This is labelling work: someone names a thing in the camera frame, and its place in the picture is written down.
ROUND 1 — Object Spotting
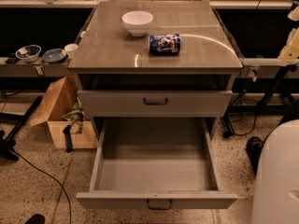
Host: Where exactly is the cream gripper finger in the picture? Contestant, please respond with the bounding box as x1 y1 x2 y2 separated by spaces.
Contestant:
288 7 299 21
278 29 299 63

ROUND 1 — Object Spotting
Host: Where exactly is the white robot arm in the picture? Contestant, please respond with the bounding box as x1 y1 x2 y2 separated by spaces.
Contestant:
250 101 299 224

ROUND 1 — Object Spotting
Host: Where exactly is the grey drawer cabinet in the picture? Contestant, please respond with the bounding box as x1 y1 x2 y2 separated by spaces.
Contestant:
68 1 242 133

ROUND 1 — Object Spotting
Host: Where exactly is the open grey middle drawer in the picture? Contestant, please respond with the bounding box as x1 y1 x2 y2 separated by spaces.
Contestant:
77 118 237 211

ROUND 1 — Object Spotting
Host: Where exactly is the closed grey upper drawer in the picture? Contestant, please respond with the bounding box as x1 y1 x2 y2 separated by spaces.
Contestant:
78 91 232 118

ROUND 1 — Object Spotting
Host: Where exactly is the black shoe right side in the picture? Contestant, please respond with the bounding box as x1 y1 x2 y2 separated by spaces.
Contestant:
246 136 263 174

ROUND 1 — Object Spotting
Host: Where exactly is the black shoe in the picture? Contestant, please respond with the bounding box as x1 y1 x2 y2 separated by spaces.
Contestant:
25 214 45 224
246 136 263 174

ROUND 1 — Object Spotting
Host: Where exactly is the white bowl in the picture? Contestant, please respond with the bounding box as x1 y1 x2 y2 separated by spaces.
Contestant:
122 11 153 36

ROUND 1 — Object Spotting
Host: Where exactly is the white paper cup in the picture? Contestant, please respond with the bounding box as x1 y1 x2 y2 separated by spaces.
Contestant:
64 44 78 59

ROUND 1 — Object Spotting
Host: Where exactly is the black tool in box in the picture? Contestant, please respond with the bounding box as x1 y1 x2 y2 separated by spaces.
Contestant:
63 115 81 153

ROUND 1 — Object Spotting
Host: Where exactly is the cardboard box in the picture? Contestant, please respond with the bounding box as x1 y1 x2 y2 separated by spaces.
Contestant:
29 77 96 149

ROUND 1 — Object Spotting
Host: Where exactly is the side shelf bench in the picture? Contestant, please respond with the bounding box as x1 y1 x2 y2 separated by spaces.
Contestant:
0 58 68 77

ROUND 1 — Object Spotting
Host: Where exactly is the black pole on floor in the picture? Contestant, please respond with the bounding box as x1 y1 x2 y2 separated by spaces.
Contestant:
0 96 42 161

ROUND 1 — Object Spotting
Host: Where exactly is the black shoe lower left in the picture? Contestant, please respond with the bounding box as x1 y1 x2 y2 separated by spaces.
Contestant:
25 214 45 224

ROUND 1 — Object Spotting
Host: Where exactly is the black floor cable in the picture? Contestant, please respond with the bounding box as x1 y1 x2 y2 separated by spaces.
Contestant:
8 147 73 224

